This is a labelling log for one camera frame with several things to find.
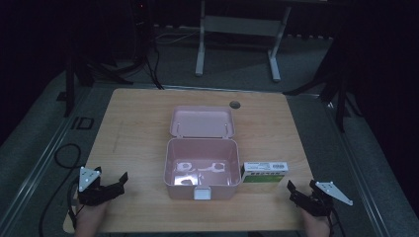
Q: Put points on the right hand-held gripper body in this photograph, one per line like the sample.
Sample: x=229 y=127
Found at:
x=318 y=204

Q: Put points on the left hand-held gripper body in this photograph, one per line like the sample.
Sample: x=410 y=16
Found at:
x=96 y=194

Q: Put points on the white and green medicine box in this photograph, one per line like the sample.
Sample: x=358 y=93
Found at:
x=263 y=173

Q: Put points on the pink plastic storage box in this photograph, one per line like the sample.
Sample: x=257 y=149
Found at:
x=201 y=154

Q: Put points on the person's right hand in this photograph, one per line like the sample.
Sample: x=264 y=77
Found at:
x=316 y=225

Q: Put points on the person's left hand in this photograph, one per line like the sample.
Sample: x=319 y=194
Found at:
x=90 y=219

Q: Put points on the black metal stand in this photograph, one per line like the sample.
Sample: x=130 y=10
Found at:
x=339 y=89
x=70 y=82

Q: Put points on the white metal desk frame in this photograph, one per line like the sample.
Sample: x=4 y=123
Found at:
x=242 y=26

